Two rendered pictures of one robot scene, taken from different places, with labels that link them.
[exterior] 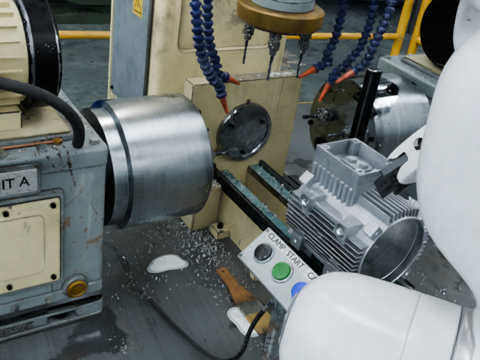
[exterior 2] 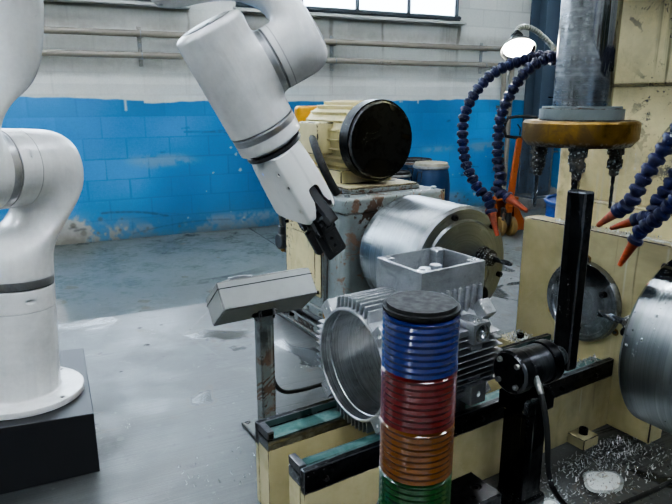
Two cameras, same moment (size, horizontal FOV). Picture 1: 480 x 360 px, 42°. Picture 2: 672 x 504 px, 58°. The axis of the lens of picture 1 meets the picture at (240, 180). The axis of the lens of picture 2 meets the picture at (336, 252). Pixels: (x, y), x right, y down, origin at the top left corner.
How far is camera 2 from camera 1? 1.45 m
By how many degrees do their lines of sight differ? 87
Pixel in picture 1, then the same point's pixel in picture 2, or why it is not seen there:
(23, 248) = (307, 258)
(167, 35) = (563, 176)
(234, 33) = (650, 189)
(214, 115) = (547, 262)
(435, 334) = not seen: outside the picture
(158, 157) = (385, 231)
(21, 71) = (335, 140)
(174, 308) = not seen: hidden behind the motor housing
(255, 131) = (595, 304)
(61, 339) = (310, 345)
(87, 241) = (337, 278)
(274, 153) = not seen: hidden behind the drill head
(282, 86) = (638, 253)
